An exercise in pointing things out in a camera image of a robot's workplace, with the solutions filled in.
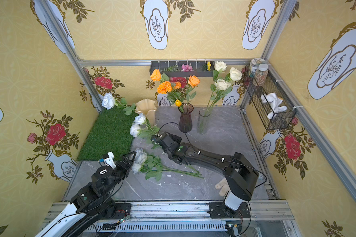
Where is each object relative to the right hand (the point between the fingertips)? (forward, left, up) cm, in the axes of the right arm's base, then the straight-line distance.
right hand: (176, 133), depth 86 cm
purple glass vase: (+15, -5, -8) cm, 17 cm away
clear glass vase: (+14, -17, -5) cm, 22 cm away
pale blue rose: (-14, +15, -13) cm, 24 cm away
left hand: (-16, +22, +2) cm, 27 cm away
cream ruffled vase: (+20, +20, 0) cm, 28 cm away
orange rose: (+21, 0, +18) cm, 28 cm away
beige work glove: (-23, -28, -15) cm, 39 cm away
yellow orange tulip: (+11, -1, +15) cm, 18 cm away
